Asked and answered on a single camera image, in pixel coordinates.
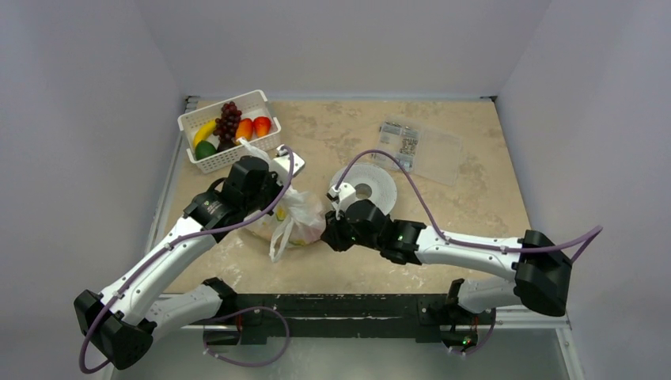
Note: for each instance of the fake green avocado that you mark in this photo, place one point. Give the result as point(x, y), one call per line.
point(204, 149)

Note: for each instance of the fake purple grapes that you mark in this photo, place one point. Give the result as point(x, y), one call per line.
point(227, 122)

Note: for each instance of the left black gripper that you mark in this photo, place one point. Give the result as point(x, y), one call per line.
point(272, 178)

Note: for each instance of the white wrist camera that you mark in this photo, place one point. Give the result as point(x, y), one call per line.
point(286, 164)
point(341, 196)

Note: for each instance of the fake yellow banana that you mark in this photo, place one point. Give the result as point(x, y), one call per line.
point(204, 133)

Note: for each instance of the clear plastic screw box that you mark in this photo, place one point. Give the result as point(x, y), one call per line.
point(421, 149)

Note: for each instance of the fake orange mango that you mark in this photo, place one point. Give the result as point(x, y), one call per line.
point(245, 130)

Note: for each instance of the white plastic bag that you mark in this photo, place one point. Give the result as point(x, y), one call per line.
point(297, 221)

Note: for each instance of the white filament spool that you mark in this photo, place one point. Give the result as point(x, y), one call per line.
point(371, 182)

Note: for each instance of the white plastic basket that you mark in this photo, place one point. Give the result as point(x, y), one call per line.
point(252, 104)

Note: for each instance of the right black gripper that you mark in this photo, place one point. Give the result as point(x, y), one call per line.
point(332, 235)

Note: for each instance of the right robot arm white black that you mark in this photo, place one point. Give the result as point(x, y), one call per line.
point(527, 271)

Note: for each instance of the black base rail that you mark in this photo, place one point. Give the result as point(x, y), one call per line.
point(423, 318)

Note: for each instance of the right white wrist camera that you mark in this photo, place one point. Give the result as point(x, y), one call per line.
point(341, 196)

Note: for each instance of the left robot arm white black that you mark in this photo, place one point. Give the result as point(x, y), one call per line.
point(121, 322)

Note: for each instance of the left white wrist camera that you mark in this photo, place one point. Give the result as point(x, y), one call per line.
point(286, 164)

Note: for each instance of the fake red peach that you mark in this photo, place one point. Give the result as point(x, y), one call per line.
point(262, 126)

